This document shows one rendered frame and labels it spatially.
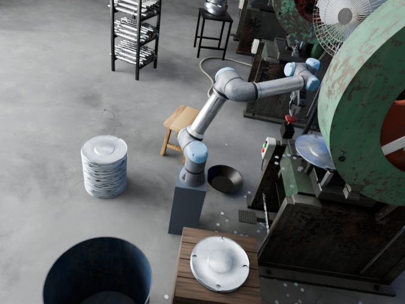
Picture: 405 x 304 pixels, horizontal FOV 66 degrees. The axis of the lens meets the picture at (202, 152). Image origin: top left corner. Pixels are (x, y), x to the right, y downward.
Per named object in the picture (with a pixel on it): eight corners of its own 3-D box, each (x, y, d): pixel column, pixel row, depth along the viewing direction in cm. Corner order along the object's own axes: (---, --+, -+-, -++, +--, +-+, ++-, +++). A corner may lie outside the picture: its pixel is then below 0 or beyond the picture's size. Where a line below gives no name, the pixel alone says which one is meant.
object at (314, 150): (300, 164, 155) (300, 163, 155) (290, 131, 177) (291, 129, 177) (355, 174, 157) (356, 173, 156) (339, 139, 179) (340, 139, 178)
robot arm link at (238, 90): (234, 91, 144) (323, 75, 156) (225, 80, 152) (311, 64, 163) (232, 112, 152) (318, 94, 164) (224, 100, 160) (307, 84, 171)
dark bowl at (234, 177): (202, 195, 235) (204, 188, 230) (205, 168, 258) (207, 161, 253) (241, 201, 236) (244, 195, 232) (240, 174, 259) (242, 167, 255)
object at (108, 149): (108, 170, 192) (108, 169, 192) (71, 152, 199) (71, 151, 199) (135, 146, 214) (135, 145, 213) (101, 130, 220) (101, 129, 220)
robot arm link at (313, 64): (303, 57, 172) (316, 57, 175) (296, 75, 179) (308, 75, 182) (311, 63, 167) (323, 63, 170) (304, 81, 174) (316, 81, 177)
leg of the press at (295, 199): (251, 276, 190) (307, 170, 133) (250, 259, 199) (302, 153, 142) (393, 297, 195) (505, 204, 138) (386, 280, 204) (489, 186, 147)
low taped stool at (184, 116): (185, 166, 257) (191, 133, 235) (159, 155, 261) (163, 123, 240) (200, 143, 282) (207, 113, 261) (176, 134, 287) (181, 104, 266)
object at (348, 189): (346, 198, 153) (355, 184, 146) (336, 175, 166) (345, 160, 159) (357, 200, 153) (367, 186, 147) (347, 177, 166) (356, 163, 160)
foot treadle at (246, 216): (237, 225, 204) (238, 221, 200) (236, 213, 211) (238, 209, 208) (323, 239, 207) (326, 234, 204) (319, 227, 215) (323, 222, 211)
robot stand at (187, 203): (167, 233, 203) (175, 186, 175) (171, 212, 217) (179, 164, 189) (194, 237, 204) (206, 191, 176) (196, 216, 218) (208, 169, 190)
